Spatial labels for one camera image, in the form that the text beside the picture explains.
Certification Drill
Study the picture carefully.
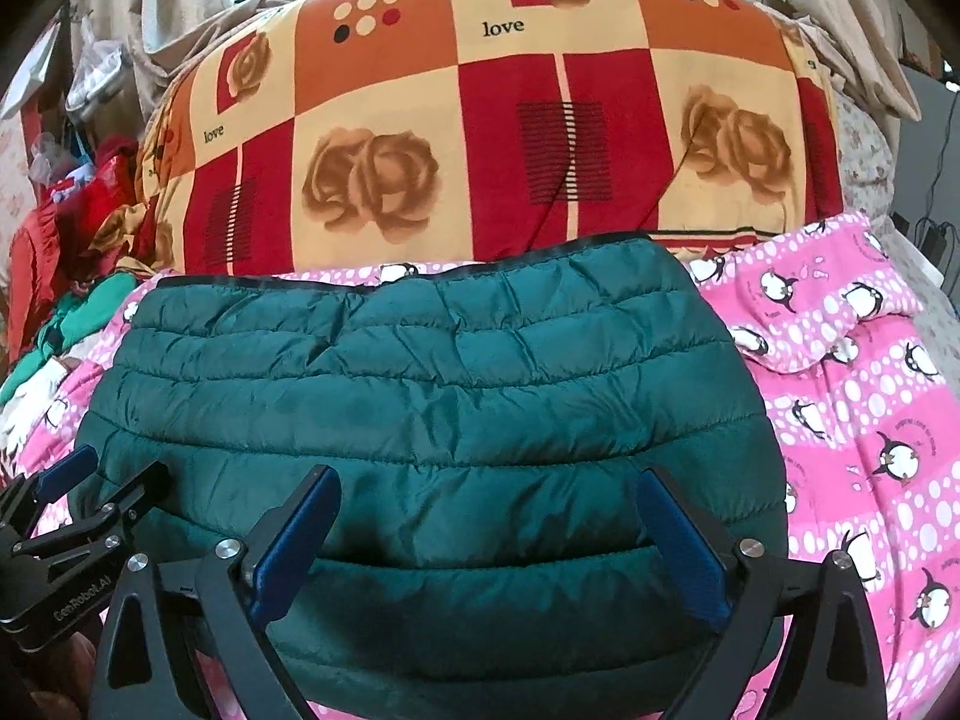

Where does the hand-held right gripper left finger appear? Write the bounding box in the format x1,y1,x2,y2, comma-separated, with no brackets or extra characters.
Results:
90,465,340,720

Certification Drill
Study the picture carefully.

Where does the rose print red blanket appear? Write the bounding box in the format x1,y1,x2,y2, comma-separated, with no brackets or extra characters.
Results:
139,0,845,278

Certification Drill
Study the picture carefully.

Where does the pale floral bed sheet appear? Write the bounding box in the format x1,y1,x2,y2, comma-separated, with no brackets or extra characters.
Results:
829,86,960,331

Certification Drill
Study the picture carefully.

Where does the clear plastic bag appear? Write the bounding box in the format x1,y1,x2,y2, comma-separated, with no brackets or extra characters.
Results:
66,15,127,121

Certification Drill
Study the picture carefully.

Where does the green cloth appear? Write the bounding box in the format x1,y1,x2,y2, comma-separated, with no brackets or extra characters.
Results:
0,270,140,406

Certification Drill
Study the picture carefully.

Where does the beige curtain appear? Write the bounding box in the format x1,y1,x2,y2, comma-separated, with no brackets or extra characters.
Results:
64,0,252,147
761,0,925,122

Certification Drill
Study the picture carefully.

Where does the black power adapter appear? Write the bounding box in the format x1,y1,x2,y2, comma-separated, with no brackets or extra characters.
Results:
916,216,952,262

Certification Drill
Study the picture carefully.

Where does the teal puffer jacket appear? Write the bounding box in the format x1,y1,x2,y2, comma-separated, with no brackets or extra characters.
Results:
66,234,790,720

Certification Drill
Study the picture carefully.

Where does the pink penguin print blanket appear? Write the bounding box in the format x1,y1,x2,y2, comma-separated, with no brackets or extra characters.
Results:
0,211,960,720

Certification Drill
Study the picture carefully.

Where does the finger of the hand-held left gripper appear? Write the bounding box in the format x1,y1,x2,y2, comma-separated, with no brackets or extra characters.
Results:
0,446,99,535
15,461,170,560

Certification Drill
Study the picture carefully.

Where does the gold satin cloth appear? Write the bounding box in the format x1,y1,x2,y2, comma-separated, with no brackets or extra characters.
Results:
91,199,175,275

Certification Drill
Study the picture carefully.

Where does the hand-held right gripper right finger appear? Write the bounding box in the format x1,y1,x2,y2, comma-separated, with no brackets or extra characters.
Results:
636,465,890,720

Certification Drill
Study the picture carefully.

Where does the red garment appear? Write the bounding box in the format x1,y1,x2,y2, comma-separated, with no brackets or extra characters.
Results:
9,133,151,361

